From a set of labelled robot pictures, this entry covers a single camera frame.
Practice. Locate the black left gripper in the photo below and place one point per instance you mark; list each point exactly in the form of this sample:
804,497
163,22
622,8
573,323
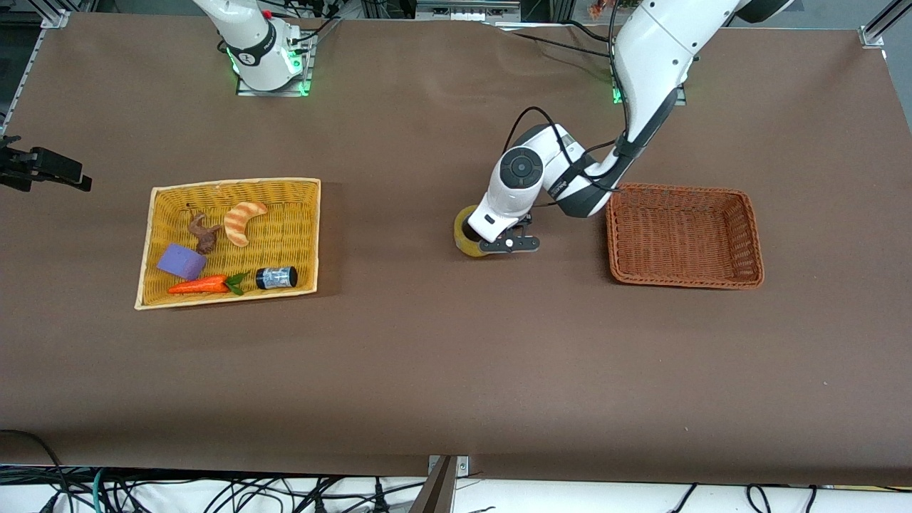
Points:
469,232

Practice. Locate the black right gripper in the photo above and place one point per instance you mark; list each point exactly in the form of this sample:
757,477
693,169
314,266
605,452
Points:
44,165

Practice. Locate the yellow clear tape roll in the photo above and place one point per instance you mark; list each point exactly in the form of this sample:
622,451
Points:
462,246

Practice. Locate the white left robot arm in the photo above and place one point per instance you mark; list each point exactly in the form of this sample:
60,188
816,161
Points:
655,43

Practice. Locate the purple foam block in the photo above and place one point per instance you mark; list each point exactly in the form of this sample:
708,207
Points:
180,262

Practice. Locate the brown toy figure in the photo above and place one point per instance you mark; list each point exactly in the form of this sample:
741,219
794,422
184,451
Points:
205,239

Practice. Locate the orange toy carrot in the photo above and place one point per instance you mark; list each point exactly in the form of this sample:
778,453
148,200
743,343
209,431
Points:
198,286

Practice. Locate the toy croissant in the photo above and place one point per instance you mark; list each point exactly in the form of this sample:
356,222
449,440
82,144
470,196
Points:
239,224

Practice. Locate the yellow wicker basket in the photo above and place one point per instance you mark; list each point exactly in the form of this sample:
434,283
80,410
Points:
292,214

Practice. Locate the black blue small jar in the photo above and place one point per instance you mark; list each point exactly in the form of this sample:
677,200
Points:
276,277

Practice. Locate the brown wicker basket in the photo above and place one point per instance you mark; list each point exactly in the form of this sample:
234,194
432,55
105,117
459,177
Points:
684,235

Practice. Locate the grey background box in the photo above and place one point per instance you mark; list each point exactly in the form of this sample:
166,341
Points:
467,8

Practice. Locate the orange background object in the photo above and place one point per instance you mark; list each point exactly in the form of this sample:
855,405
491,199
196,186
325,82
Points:
605,6

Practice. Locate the aluminium corner profile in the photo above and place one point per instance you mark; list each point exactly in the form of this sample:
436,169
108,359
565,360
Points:
880,25

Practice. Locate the aluminium frame profile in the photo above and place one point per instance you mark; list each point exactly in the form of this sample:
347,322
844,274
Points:
53,20

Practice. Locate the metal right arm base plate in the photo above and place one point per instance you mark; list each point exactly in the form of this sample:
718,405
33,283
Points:
285,92

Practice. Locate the silver metal bracket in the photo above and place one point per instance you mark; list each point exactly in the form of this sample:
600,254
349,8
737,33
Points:
462,464

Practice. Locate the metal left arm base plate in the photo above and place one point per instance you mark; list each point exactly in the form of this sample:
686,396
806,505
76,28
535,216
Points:
682,96

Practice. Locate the dark metal post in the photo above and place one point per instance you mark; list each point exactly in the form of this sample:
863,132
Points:
436,491

